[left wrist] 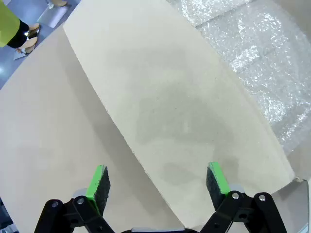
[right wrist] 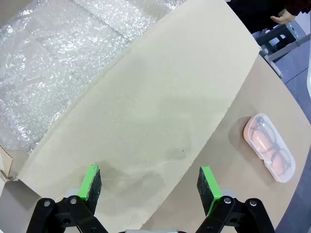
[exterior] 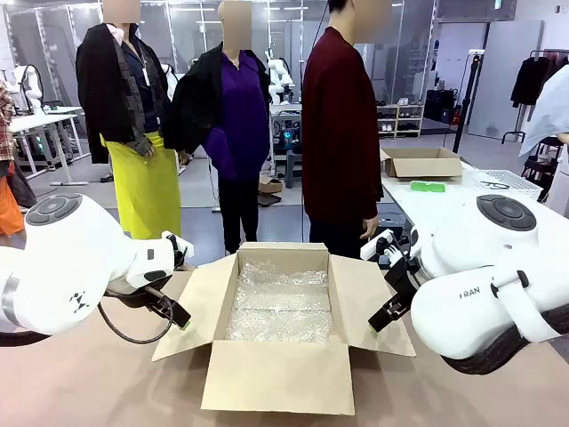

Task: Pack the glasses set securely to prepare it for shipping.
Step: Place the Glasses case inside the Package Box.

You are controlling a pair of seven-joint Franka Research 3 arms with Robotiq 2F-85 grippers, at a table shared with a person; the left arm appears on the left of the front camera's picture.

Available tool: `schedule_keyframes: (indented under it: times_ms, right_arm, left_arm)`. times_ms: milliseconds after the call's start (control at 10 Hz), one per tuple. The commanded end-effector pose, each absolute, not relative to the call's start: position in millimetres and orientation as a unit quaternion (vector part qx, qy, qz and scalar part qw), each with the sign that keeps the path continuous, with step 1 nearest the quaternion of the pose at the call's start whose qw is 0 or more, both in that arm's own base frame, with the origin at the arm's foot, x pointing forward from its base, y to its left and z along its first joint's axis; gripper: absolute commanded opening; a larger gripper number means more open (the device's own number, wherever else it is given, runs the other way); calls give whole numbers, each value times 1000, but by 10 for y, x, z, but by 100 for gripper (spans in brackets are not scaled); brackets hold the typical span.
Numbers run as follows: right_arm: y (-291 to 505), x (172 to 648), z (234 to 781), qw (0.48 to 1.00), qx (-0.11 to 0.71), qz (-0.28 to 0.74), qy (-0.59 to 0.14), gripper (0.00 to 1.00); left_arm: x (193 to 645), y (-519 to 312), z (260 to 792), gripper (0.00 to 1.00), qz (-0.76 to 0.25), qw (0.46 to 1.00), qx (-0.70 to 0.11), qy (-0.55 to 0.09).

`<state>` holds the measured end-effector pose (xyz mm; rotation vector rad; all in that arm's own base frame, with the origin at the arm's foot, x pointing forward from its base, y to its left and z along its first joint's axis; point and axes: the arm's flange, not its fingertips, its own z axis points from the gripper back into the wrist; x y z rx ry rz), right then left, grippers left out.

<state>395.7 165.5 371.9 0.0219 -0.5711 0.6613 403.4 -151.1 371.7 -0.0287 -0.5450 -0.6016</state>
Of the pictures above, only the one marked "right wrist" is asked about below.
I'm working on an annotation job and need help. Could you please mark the black plastic stool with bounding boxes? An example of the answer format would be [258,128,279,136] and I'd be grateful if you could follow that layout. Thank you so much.
[255,23,302,53]

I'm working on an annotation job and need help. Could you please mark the person's bare hand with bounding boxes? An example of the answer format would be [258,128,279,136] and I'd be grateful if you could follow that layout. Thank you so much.
[270,11,296,25]

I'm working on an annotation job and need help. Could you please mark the black framed orange glasses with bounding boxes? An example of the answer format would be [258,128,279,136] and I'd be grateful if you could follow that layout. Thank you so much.
[250,117,292,177]

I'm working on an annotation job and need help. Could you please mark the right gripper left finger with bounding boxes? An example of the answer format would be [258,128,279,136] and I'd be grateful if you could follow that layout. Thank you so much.
[26,165,110,233]

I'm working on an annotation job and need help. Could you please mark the grey metal frame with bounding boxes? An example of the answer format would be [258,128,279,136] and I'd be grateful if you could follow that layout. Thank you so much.
[260,24,311,79]

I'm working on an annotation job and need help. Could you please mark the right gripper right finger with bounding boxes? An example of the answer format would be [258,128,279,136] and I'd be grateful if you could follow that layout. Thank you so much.
[191,166,275,233]

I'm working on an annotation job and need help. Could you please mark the brown cardboard shipping box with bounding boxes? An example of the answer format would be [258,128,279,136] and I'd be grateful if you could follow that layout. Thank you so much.
[0,0,260,233]

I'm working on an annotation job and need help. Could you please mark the person's dark clothed body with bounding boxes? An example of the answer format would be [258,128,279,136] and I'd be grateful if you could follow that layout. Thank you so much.
[227,0,311,34]

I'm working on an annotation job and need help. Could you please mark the clear bubble wrap sheet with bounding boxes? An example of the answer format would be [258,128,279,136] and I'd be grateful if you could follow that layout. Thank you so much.
[0,0,188,154]

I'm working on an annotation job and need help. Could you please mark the pink item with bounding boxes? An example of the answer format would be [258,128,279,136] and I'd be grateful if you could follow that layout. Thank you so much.
[242,113,296,183]

